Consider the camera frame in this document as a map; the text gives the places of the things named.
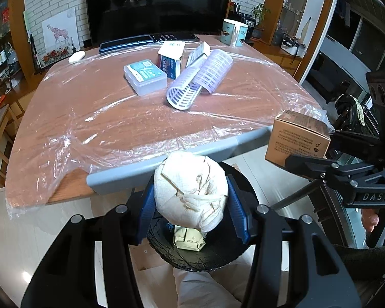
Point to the wooden glass display cabinet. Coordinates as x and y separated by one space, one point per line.
295 0

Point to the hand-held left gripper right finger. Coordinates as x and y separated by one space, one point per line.
239 213

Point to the person's leg in white pants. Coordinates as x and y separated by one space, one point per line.
205 290

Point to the black coffee machine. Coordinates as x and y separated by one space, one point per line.
242 17

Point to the clear plastic film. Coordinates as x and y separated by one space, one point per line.
99 118

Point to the narrow white box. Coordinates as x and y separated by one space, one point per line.
197 54

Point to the small beige packet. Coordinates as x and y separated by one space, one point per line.
189 239

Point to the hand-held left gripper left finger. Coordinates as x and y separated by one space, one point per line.
146 213

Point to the giraffe picture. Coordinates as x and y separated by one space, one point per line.
59 29

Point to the black television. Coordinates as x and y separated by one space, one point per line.
160 3

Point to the potted green plant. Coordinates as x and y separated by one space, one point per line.
260 12

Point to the brown cardboard box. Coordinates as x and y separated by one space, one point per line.
295 138

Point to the white hair roller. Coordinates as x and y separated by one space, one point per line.
183 94

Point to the dark sofa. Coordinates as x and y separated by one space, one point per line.
330 77

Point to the person's right forearm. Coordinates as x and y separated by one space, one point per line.
365 263

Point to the wooden television console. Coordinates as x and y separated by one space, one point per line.
276 56

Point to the black trash bin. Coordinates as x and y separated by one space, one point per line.
192 258

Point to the purple hair roller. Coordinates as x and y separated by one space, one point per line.
216 67

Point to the clear plastic box teal label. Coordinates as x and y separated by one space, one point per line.
146 77

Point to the framed red flower picture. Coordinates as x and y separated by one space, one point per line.
54 55

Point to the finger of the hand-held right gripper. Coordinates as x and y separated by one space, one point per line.
356 144
327 168

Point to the teal and white mug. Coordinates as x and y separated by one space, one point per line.
232 32

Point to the white paper towel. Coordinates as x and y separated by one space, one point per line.
189 186

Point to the white and blue medicine box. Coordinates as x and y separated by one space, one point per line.
170 61

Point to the person's right hand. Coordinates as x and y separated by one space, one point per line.
370 220

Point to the wooden chair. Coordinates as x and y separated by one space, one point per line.
0 154

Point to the wooden shelf with bottles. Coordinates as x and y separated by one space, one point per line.
6 64

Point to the grey metal pole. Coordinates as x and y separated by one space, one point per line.
295 195

